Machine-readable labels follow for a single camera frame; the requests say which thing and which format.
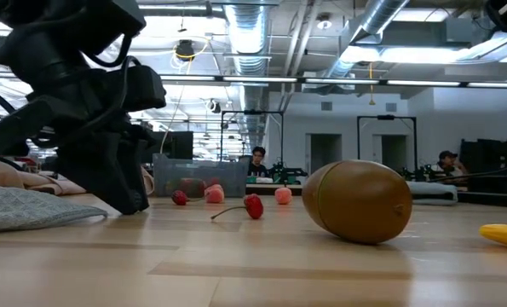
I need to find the blue-grey towel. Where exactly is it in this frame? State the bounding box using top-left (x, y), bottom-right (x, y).
top-left (406, 180), bottom-right (459, 207)

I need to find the silver ceiling duct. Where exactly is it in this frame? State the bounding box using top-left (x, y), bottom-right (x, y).
top-left (223, 0), bottom-right (274, 150)
top-left (320, 0), bottom-right (410, 80)

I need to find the long ceiling light strip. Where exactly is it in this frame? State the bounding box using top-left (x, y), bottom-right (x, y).
top-left (158, 74), bottom-right (507, 89)

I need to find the black ceiling cable reel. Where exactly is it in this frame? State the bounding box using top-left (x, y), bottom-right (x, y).
top-left (175, 38), bottom-right (196, 63)

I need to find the grey fruit container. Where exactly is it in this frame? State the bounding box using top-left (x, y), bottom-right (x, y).
top-left (153, 153), bottom-right (251, 199)

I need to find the brown kiwi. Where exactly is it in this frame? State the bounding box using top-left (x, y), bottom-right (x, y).
top-left (301, 159), bottom-right (414, 246)

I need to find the pink peach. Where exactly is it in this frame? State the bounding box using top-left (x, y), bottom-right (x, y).
top-left (205, 183), bottom-right (226, 205)
top-left (274, 186), bottom-right (293, 206)

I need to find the person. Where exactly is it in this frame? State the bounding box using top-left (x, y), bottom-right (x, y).
top-left (246, 145), bottom-right (271, 178)
top-left (435, 149), bottom-right (470, 178)

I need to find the black background monitor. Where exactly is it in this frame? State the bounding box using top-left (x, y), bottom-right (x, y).
top-left (148, 130), bottom-right (194, 162)

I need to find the black gantry frame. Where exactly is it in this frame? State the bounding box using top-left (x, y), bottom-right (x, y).
top-left (220, 109), bottom-right (285, 171)
top-left (356, 113), bottom-right (418, 171)

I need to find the light grey towel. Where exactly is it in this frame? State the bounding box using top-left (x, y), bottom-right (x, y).
top-left (0, 186), bottom-right (108, 234)

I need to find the dark red cherry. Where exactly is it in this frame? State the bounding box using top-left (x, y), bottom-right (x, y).
top-left (170, 189), bottom-right (206, 206)

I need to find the small yellow banana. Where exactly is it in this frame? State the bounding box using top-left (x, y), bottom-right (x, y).
top-left (478, 223), bottom-right (507, 252)

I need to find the beige towel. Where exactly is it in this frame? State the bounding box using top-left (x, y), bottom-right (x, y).
top-left (0, 157), bottom-right (155, 197)

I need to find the bright red cherry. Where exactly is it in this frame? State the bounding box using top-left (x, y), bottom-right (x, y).
top-left (210, 193), bottom-right (265, 222)

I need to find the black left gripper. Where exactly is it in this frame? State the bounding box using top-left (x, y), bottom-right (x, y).
top-left (0, 80), bottom-right (152, 216)

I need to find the black cabinet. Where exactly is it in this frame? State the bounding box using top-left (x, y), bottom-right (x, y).
top-left (459, 138), bottom-right (507, 195)

